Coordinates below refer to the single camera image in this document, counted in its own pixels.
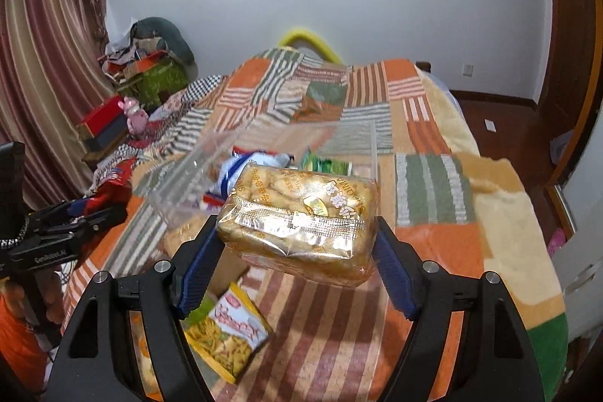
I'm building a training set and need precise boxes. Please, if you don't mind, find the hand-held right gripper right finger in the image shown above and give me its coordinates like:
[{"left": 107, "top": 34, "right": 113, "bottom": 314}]
[{"left": 373, "top": 216, "right": 542, "bottom": 402}]

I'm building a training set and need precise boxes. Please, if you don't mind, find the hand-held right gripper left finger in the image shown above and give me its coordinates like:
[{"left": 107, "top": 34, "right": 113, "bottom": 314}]
[{"left": 47, "top": 214, "right": 231, "bottom": 402}]

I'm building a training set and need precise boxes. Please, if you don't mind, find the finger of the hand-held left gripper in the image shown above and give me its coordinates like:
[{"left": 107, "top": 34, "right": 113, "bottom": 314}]
[
  {"left": 28, "top": 205, "right": 129, "bottom": 243},
  {"left": 27, "top": 196, "right": 103, "bottom": 229}
]

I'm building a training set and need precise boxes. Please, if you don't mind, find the clear bag of bread rolls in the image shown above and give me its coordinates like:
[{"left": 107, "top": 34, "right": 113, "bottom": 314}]
[{"left": 216, "top": 161, "right": 380, "bottom": 289}]

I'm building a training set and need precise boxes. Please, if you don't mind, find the clear plastic container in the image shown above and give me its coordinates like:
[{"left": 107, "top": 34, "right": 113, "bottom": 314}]
[{"left": 150, "top": 119, "right": 380, "bottom": 238}]

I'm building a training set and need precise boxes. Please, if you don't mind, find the person's left hand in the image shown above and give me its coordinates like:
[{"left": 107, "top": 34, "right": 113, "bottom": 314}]
[{"left": 40, "top": 269, "right": 65, "bottom": 306}]

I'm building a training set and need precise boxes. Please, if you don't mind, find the yellow chips packet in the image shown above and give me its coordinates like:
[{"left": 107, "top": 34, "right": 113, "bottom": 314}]
[{"left": 181, "top": 282, "right": 274, "bottom": 385}]

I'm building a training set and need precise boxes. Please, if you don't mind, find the dark flat box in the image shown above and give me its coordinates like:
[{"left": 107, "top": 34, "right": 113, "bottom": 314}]
[{"left": 82, "top": 124, "right": 131, "bottom": 154}]

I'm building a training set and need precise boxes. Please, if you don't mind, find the striped patchwork blanket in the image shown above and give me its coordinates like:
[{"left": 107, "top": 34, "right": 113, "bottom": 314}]
[{"left": 61, "top": 46, "right": 569, "bottom": 402}]

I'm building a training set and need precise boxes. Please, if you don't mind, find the red box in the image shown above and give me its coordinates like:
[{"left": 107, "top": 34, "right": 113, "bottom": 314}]
[{"left": 78, "top": 96, "right": 128, "bottom": 136}]

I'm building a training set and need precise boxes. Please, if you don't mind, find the pink plush toy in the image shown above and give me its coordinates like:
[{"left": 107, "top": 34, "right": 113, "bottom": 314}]
[{"left": 121, "top": 97, "right": 150, "bottom": 133}]

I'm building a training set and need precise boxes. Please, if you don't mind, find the dark patterned quilt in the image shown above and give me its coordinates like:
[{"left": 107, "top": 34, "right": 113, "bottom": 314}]
[{"left": 82, "top": 75, "right": 227, "bottom": 201}]

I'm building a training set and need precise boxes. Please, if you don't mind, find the green snack packet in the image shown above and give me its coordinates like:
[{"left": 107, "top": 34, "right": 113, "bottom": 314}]
[{"left": 299, "top": 148, "right": 354, "bottom": 177}]

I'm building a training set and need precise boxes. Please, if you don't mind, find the blue white snack bag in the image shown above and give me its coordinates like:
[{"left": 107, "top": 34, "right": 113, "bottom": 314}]
[{"left": 217, "top": 150, "right": 295, "bottom": 196}]

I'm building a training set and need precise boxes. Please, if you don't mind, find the striped curtain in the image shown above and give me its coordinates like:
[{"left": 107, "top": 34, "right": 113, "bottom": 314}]
[{"left": 0, "top": 0, "right": 118, "bottom": 209}]

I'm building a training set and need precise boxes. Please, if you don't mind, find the white cabinet with stickers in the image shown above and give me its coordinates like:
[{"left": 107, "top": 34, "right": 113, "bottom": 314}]
[{"left": 551, "top": 169, "right": 603, "bottom": 337}]

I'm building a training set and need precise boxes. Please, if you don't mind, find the yellow hoop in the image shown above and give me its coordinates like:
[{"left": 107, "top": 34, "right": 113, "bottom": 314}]
[{"left": 278, "top": 26, "right": 341, "bottom": 64}]

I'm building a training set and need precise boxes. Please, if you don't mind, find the wooden wardrobe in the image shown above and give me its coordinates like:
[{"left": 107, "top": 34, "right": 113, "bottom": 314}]
[{"left": 532, "top": 0, "right": 603, "bottom": 191}]

